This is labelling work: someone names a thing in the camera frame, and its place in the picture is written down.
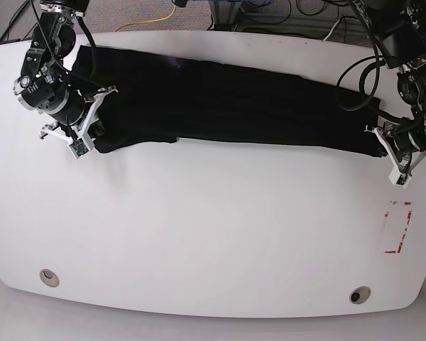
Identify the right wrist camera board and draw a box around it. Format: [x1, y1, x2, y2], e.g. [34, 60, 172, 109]
[68, 136, 94, 159]

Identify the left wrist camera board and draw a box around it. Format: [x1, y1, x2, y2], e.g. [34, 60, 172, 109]
[388, 168, 412, 188]

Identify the red tape rectangle marking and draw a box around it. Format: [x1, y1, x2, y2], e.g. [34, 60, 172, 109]
[380, 201, 414, 254]

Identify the yellow cable on floor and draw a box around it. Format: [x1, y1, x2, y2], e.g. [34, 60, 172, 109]
[114, 3, 180, 33]

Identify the table cable grommet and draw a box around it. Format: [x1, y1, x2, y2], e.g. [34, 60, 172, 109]
[40, 269, 60, 288]
[349, 286, 371, 305]

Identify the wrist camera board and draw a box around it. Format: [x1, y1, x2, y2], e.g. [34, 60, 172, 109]
[68, 136, 94, 159]
[388, 168, 412, 188]

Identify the left table cable grommet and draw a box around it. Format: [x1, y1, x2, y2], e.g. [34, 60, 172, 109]
[40, 269, 60, 288]

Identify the white cable on floor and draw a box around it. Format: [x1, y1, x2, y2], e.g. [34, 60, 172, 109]
[322, 16, 352, 42]

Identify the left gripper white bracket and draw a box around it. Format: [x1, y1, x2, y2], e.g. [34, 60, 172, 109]
[365, 121, 426, 176]

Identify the right table cable grommet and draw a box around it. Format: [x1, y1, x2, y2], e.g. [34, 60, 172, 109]
[349, 286, 371, 305]

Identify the black t-shirt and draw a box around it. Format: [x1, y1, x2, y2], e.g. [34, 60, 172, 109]
[72, 46, 386, 157]

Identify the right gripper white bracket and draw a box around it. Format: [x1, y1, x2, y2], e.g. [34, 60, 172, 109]
[38, 85, 118, 146]

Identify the aluminium frame stand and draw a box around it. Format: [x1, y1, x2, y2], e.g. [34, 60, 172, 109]
[209, 1, 243, 31]

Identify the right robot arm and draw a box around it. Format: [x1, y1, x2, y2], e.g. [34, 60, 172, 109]
[13, 1, 117, 155]

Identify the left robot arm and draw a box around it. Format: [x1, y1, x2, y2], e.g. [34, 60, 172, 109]
[340, 1, 426, 185]

